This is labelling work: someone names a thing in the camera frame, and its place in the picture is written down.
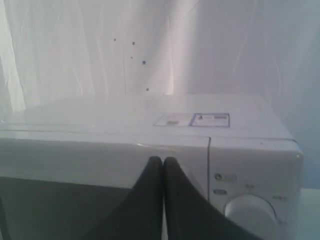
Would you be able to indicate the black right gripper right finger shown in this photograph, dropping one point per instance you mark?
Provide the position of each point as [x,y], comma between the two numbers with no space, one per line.
[189,216]

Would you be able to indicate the blue white warning sticker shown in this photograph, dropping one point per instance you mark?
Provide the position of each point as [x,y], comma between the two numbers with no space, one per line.
[206,120]

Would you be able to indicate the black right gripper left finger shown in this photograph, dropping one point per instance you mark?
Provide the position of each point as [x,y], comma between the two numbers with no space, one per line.
[140,215]

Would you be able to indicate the white microwave oven body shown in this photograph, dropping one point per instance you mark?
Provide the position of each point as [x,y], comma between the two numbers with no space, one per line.
[256,155]

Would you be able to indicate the white microwave door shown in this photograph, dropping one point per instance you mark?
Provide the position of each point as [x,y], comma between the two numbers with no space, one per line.
[58,189]

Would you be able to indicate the upper white control knob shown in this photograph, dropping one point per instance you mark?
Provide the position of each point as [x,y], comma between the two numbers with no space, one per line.
[253,213]

